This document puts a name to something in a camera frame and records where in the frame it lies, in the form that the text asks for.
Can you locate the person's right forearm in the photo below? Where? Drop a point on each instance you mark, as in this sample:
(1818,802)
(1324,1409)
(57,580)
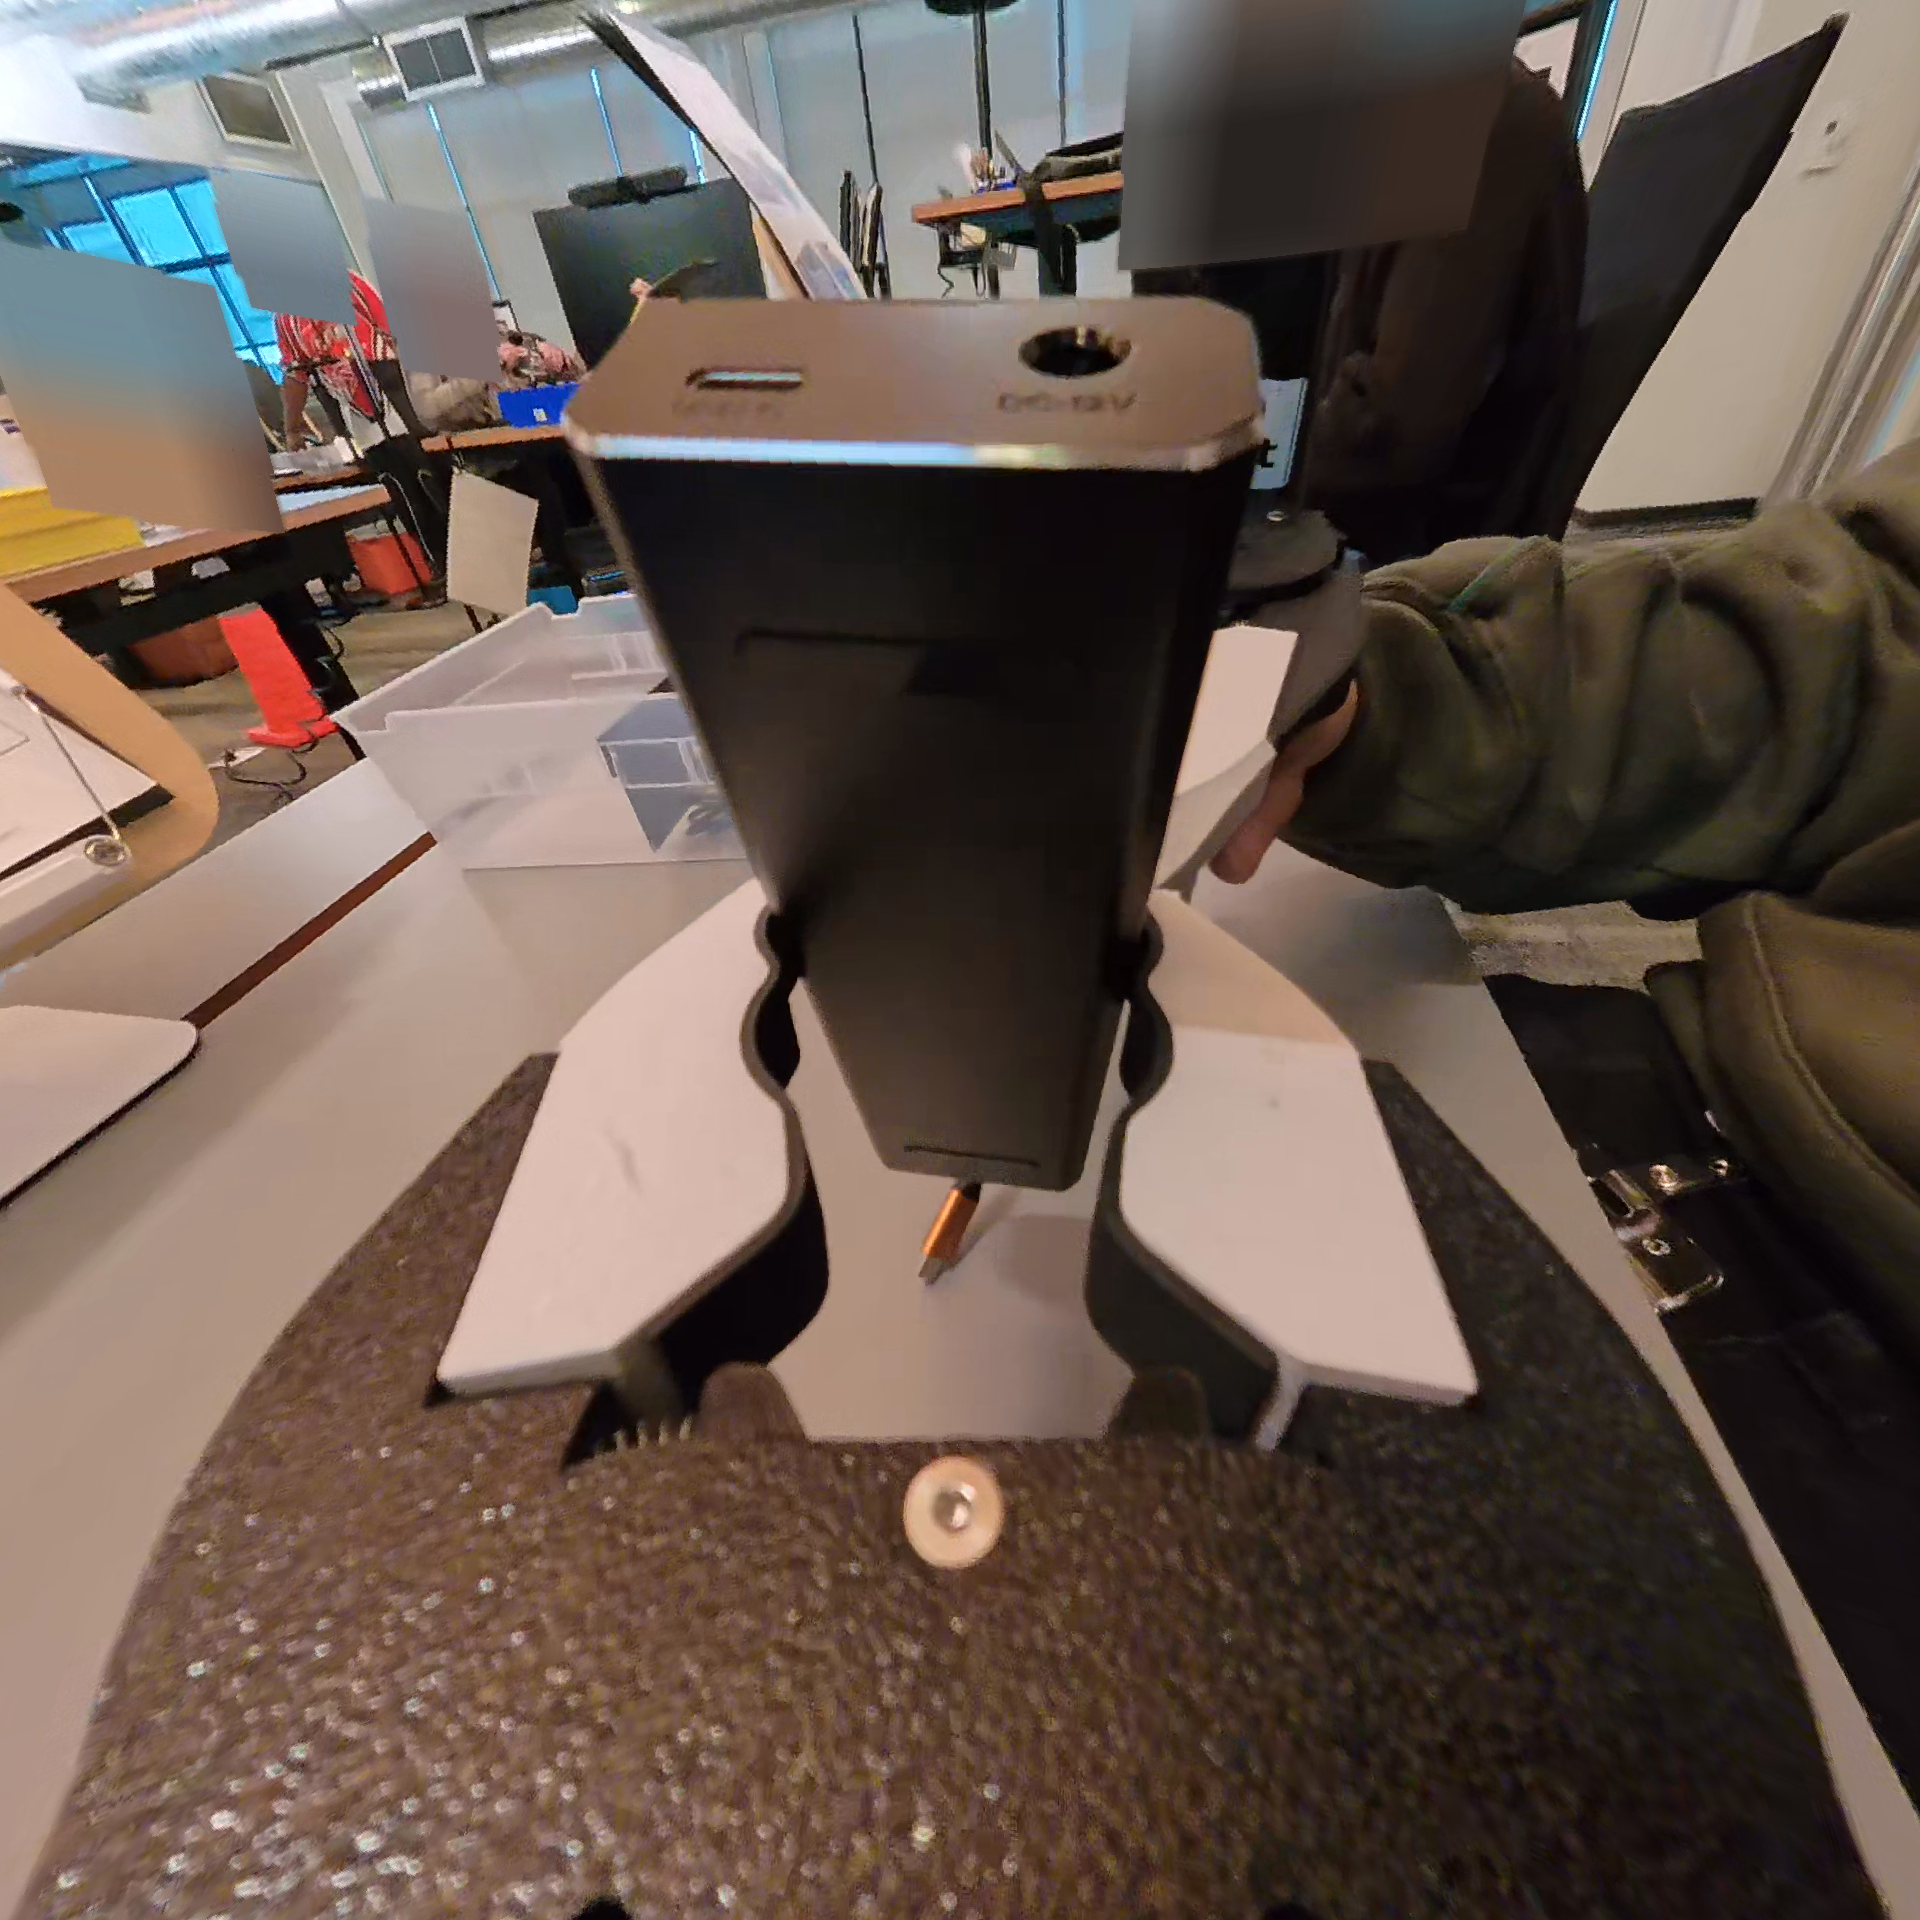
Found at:
(1575,704)

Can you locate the clear plastic bin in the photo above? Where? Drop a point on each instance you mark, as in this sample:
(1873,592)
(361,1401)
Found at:
(493,749)

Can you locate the ceiling air vent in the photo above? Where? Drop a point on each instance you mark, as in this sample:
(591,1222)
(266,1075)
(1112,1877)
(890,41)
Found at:
(435,57)

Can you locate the adjoining grey desk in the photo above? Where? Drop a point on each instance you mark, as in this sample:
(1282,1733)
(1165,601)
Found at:
(224,931)

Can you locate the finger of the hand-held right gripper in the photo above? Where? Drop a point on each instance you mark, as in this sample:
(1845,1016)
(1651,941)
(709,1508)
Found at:
(1236,704)

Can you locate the black monitor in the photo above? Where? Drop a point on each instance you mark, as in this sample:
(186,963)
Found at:
(645,269)

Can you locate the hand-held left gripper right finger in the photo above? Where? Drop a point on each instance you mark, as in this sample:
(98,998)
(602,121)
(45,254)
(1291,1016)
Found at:
(1290,1200)

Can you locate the person's green jacket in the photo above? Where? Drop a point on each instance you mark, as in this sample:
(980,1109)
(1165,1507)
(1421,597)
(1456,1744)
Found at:
(1828,1049)

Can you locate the blue plastic bin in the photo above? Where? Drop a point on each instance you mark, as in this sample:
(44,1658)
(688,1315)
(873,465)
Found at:
(538,406)

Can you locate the white wall thermostat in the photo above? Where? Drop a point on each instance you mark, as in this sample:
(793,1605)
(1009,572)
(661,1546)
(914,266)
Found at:
(1828,141)

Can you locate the orange traffic cone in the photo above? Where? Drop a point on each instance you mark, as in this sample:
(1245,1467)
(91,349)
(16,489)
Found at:
(277,675)

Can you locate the person's right hand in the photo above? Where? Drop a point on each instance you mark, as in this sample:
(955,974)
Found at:
(1252,840)

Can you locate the metal chair bracket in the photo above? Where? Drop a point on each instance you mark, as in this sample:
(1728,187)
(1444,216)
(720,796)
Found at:
(1665,1230)

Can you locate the silver air duct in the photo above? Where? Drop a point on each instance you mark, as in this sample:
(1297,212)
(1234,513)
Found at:
(224,43)

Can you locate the long wooden background desk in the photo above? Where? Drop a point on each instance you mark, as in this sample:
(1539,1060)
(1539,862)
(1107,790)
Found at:
(181,555)

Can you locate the small reflective box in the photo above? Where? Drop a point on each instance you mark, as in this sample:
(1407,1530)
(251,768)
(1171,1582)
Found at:
(661,780)

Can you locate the white standing board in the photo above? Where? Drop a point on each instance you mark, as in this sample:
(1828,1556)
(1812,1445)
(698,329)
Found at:
(492,547)

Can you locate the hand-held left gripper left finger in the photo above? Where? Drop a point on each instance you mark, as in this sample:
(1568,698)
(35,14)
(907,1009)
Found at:
(628,1170)

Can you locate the raised wooden desk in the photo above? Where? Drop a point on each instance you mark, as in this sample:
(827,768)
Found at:
(1019,194)

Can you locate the wooden board with instruction sheet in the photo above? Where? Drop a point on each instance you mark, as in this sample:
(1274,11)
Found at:
(749,148)
(165,749)

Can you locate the orange plastic bin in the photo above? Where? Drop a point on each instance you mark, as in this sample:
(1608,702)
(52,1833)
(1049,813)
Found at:
(389,563)

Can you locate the white stand base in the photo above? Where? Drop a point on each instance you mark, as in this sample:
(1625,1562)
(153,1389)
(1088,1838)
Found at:
(75,1094)

